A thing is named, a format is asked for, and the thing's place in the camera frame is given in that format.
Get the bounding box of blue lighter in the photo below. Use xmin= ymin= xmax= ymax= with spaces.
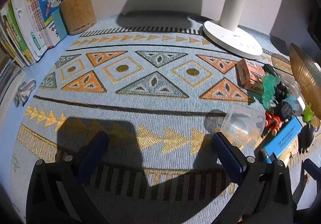
xmin=261 ymin=116 xmax=303 ymax=163

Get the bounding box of light green translucent figurine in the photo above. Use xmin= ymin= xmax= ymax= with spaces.
xmin=303 ymin=103 xmax=314 ymax=124

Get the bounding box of dark green translucent figurine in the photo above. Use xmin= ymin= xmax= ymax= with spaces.
xmin=256 ymin=74 xmax=281 ymax=109

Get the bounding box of pink card box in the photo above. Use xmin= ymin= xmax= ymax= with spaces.
xmin=236 ymin=58 xmax=265 ymax=95

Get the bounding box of clear plastic cup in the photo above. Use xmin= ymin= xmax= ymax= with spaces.
xmin=220 ymin=104 xmax=265 ymax=146

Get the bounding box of black round ball toy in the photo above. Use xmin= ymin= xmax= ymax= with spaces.
xmin=298 ymin=122 xmax=315 ymax=154

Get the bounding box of red toy figure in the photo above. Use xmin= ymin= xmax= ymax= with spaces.
xmin=264 ymin=112 xmax=289 ymax=137

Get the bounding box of black whale toy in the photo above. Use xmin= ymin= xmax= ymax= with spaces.
xmin=273 ymin=82 xmax=294 ymax=121

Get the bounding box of light blue translucent figurine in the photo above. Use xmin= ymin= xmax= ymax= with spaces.
xmin=285 ymin=95 xmax=301 ymax=111

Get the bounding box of amber ribbed glass bowl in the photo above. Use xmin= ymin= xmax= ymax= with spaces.
xmin=290 ymin=43 xmax=320 ymax=119

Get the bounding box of patterned blue woven mat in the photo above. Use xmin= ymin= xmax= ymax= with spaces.
xmin=10 ymin=14 xmax=321 ymax=224

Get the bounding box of white desk lamp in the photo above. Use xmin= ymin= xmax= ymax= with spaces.
xmin=203 ymin=0 xmax=263 ymax=59

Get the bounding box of row of upright books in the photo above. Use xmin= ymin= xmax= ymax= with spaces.
xmin=1 ymin=0 xmax=61 ymax=68

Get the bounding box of teal card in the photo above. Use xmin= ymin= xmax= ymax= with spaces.
xmin=52 ymin=9 xmax=67 ymax=40

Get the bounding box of brown cylindrical pen holder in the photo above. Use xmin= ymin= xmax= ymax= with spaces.
xmin=60 ymin=0 xmax=96 ymax=35

